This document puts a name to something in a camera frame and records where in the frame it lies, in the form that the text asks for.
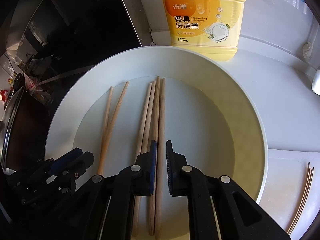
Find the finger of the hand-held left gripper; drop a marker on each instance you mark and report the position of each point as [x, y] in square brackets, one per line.
[80, 166]
[65, 158]

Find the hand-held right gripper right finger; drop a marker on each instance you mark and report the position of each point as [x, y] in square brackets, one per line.
[169, 167]

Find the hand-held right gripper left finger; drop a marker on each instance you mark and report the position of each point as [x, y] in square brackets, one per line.
[153, 167]

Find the white round bowl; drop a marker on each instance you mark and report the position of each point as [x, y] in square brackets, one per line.
[205, 130]

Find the dark cooking pot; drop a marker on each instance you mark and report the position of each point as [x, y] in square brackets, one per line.
[25, 130]

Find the white plastic cutting board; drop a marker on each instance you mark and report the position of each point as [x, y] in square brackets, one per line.
[282, 180]

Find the yellow dish detergent bottle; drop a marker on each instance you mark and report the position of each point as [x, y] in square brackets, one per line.
[200, 42]

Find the metal wok spatula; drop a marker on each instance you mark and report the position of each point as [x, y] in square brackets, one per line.
[316, 80]

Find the white bottle brush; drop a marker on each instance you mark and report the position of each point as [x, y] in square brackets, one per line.
[307, 50]

